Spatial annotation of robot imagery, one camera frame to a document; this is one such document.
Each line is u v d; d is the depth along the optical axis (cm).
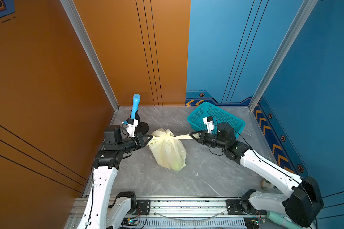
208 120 70
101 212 39
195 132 71
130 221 71
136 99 89
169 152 71
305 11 71
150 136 69
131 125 63
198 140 66
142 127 106
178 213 73
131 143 60
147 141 67
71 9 70
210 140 65
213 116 111
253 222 70
